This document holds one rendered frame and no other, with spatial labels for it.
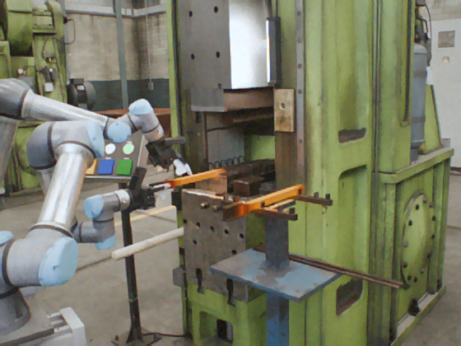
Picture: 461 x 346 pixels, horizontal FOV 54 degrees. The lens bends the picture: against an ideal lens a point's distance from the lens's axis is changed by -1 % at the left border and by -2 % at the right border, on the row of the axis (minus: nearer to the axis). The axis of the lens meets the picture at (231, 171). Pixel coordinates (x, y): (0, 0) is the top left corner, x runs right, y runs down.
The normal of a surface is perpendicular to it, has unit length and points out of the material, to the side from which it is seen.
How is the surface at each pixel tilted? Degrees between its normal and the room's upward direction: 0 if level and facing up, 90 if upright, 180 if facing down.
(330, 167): 90
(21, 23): 104
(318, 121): 90
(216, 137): 90
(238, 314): 90
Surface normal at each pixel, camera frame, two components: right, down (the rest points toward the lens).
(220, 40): -0.66, 0.17
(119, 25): 0.76, 0.10
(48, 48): 0.65, -0.07
